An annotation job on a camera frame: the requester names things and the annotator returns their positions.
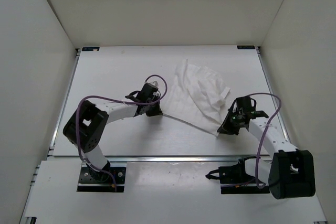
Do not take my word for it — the blue corner label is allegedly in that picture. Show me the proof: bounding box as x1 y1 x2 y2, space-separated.
81 47 100 51
237 45 255 50

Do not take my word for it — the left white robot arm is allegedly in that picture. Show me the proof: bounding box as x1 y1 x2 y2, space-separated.
63 82 162 181

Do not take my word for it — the white skirt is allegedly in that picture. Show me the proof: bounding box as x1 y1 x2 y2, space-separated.
162 59 230 136

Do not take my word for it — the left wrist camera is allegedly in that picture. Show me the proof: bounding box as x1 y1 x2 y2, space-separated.
150 81 159 88

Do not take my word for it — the left blue corner label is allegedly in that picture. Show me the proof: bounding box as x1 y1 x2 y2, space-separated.
81 47 100 51

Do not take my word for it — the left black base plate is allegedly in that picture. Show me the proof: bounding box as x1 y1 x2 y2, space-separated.
77 163 127 193

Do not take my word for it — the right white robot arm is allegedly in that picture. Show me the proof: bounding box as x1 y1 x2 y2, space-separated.
205 95 316 199

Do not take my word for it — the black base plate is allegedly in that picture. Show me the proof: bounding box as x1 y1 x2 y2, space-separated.
205 156 270 195
77 163 127 193

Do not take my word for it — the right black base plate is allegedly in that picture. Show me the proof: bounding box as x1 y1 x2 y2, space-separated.
205 156 270 195

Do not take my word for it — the right blue corner label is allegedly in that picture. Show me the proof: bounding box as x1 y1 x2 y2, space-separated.
237 45 255 50

